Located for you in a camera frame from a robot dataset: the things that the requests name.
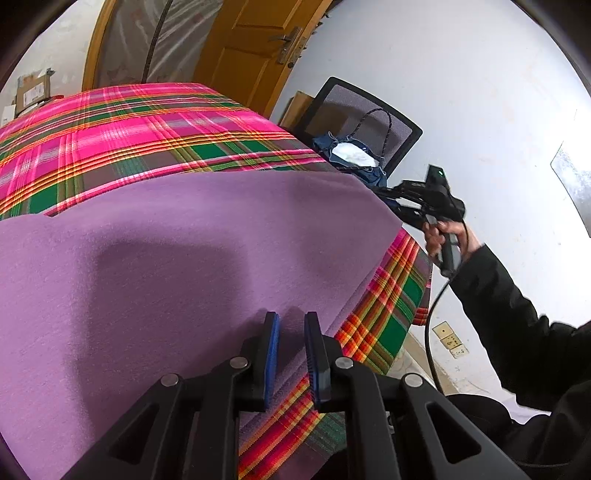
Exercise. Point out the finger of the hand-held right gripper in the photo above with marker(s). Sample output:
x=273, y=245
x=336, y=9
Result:
x=406, y=189
x=408, y=214

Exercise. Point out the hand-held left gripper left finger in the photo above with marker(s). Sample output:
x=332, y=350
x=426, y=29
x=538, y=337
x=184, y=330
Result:
x=272, y=364

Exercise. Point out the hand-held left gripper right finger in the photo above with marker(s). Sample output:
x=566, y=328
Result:
x=313, y=364

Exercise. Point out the purple knit sweater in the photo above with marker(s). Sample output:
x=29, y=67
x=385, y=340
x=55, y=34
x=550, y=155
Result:
x=184, y=254

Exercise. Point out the person's right hand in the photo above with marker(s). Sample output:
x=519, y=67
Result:
x=466, y=240

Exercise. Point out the blue denim bag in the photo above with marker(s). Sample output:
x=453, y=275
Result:
x=351, y=157

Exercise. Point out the black mesh chair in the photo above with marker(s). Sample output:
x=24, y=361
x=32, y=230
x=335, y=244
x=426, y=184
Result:
x=341, y=115

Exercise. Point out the flat cardboard piece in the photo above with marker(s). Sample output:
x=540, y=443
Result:
x=295, y=110

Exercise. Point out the wooden door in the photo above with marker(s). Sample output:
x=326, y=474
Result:
x=249, y=50

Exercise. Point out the pink plaid blanket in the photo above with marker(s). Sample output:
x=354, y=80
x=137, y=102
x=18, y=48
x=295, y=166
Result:
x=138, y=134

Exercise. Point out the plastic-covered screen door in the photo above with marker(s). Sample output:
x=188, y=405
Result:
x=138, y=41

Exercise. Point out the cardboard box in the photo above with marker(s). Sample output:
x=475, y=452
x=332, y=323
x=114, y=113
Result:
x=32, y=92

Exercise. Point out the beige wall socket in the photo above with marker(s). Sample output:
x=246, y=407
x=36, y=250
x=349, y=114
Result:
x=442, y=328
x=451, y=340

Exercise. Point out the grey wall sheet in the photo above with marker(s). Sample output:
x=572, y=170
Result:
x=575, y=184

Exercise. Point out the white wall socket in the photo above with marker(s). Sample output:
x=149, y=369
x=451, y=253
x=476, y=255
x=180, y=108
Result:
x=459, y=350

